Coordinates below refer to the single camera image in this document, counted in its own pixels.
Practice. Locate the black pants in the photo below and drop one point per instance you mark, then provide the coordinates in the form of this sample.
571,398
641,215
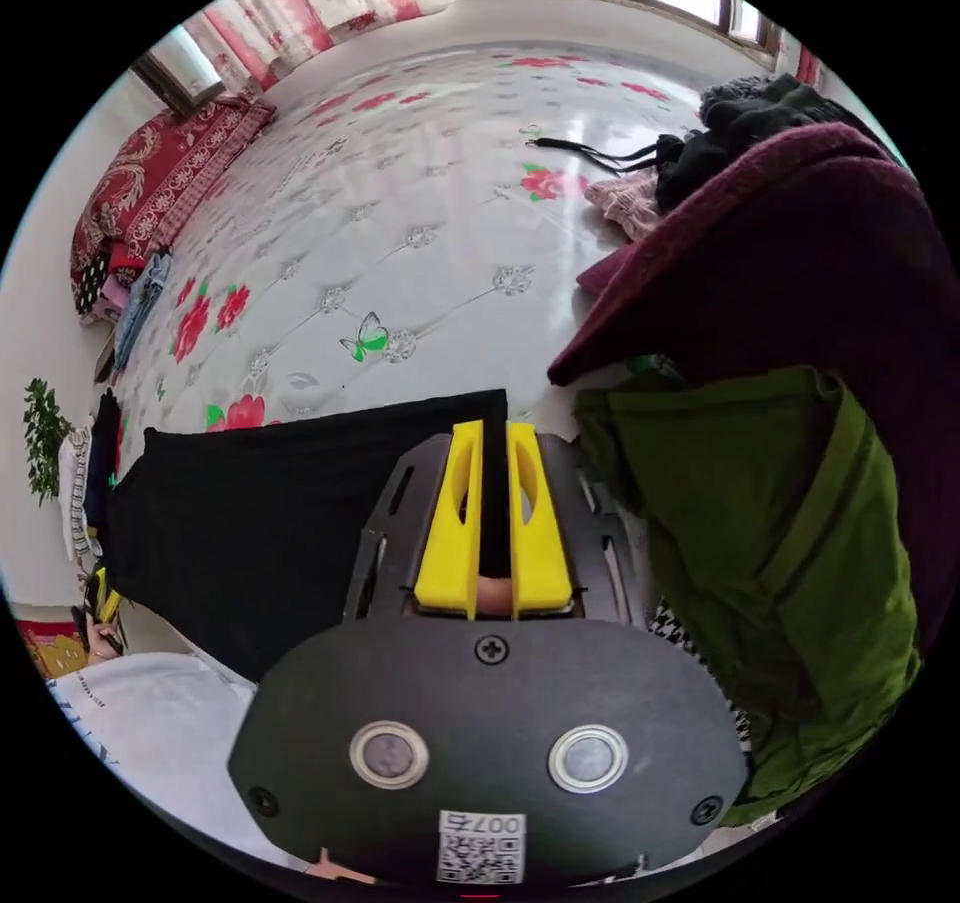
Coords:
247,528

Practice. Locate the bed with floral sheet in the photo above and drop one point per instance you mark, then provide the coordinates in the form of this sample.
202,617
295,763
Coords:
420,168

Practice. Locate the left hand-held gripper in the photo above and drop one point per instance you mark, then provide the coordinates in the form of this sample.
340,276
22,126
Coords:
101,595

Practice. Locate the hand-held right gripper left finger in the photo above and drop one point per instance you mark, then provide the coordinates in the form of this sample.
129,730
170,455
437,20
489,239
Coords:
450,543

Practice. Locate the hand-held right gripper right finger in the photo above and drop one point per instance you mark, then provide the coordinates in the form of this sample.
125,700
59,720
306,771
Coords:
541,550

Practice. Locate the red patterned folded quilt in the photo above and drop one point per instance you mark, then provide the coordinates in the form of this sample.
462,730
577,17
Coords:
150,183

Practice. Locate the pile of clothes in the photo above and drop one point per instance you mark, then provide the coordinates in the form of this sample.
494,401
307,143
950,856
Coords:
139,303
780,408
79,483

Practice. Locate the person's body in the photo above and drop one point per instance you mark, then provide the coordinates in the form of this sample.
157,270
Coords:
157,738

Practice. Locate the person's right hand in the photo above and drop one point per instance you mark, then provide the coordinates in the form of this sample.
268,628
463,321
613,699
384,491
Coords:
337,867

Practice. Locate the green potted plant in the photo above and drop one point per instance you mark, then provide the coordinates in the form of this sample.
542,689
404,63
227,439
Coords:
45,438

